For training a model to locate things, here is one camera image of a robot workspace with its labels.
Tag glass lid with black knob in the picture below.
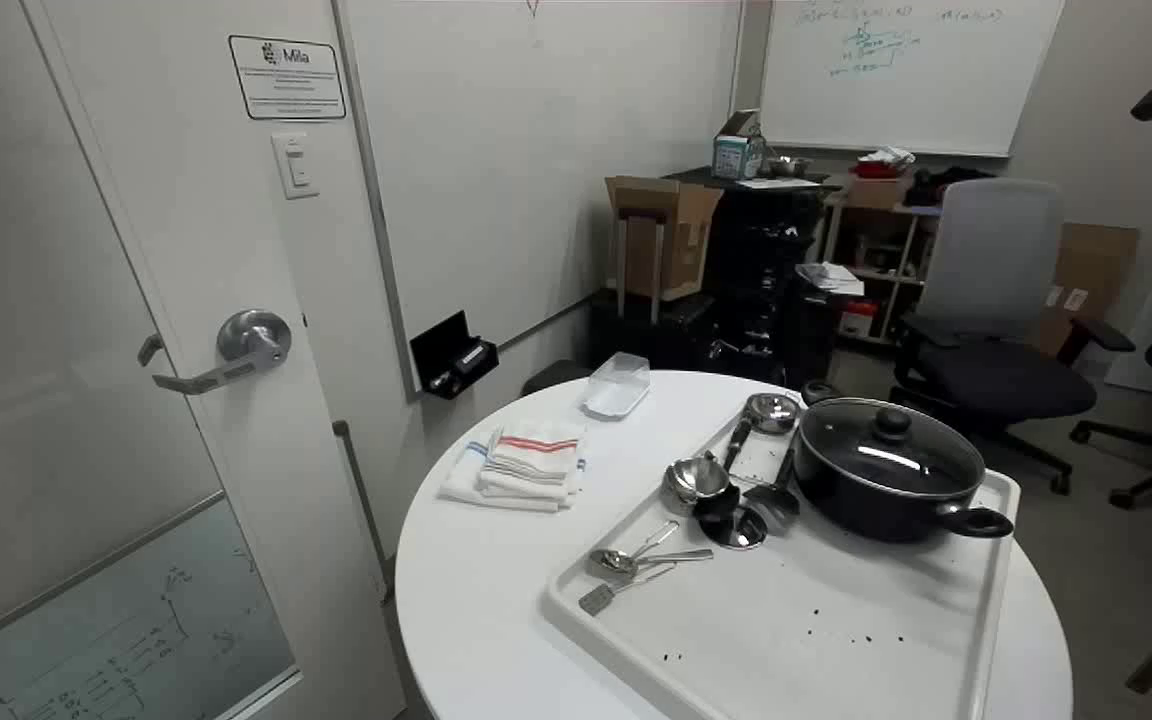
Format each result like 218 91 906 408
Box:
798 393 989 499

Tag black cooking pot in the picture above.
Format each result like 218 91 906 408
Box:
788 430 1015 550

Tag clear plastic container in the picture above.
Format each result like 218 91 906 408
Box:
575 350 656 424

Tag low black case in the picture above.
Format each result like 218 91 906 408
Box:
586 287 725 377

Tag folded white red-striped cloth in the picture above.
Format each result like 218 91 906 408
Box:
437 430 594 517

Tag black marker holder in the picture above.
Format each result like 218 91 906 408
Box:
410 310 502 405

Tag open cardboard box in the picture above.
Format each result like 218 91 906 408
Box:
603 172 729 305

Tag small steel ladle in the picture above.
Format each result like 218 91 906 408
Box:
656 424 752 513

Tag small steel measuring spoon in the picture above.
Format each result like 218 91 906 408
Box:
622 519 683 563
589 539 716 585

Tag large steel ladle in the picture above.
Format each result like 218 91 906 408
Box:
716 387 808 474

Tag tall black cabinet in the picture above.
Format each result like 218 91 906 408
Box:
704 177 835 393

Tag black ladle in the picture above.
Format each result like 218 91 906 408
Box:
693 483 772 554

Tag small grey flat piece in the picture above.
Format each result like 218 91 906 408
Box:
575 580 622 622

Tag black serving spoon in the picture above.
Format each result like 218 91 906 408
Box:
744 446 808 536

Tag teal small box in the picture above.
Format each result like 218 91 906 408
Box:
711 110 770 185

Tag white papers stack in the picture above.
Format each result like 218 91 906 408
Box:
798 261 870 302

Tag wooden shelf unit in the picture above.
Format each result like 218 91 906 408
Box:
811 177 944 351

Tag white plastic tray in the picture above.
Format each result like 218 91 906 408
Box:
536 393 1025 720

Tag red and white item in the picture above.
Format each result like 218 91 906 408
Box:
851 145 921 185

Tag white printed door sign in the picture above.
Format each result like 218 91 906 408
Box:
223 32 351 126

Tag grey office chair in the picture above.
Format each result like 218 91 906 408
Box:
887 177 1140 497

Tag whiteboard with green writing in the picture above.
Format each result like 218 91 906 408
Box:
756 0 1067 162

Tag white door with glass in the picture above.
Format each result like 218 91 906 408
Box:
0 0 410 720

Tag flat cardboard box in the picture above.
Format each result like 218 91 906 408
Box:
1029 220 1144 365

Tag large wall whiteboard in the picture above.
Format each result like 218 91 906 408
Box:
329 0 752 405

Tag silver door lever handle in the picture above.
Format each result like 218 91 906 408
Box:
132 305 298 402

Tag white light switch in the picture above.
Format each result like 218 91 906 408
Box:
268 130 324 203

